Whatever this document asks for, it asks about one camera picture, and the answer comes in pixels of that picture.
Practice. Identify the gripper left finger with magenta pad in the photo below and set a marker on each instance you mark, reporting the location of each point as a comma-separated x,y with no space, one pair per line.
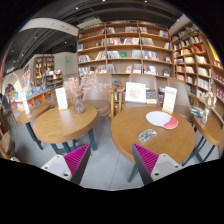
70,167

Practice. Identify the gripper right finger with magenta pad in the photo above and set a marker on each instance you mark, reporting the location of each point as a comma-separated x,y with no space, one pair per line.
152,166

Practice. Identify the white and red mouse pad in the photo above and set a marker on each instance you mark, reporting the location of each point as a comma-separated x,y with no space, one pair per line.
162,119

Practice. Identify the round wooden table right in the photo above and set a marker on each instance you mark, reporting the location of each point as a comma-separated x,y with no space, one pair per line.
170,137

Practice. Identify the round wooden table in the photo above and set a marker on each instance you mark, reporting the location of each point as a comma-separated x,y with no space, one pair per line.
58,127
170,137

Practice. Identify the round wooden table left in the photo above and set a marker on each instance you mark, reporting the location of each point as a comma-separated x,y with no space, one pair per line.
58,127

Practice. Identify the small round table far left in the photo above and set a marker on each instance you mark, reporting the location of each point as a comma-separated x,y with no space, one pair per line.
35,112

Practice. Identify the small round table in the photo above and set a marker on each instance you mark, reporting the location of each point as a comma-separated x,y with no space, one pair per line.
35,112
210,132

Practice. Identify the white sign card left table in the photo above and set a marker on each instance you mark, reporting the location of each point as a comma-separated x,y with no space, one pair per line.
61,98

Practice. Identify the white sign card table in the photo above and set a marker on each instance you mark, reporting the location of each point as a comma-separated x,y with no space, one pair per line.
169,99
61,98

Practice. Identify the small round table far right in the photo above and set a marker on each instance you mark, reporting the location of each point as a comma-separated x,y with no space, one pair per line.
210,132

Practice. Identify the white sign card right table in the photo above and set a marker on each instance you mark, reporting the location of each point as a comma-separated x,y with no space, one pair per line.
169,99

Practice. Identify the beige armchair left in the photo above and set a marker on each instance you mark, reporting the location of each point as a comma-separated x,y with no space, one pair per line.
101,96

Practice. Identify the white sign card far left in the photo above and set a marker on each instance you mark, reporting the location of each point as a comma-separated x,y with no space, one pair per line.
25,104

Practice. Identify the glass vase with dried flowers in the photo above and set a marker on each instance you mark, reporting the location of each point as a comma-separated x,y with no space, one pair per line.
78,86

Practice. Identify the vase with dried flowers right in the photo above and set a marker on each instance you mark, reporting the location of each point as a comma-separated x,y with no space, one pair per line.
209,99

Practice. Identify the wooden bookshelf far left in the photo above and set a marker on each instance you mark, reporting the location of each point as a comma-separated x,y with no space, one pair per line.
45,73

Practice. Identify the large wooden bookshelf centre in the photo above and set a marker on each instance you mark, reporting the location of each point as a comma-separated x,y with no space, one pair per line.
121,48

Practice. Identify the wooden bookshelf right wall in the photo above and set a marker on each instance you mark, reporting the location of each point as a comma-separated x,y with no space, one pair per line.
198,65

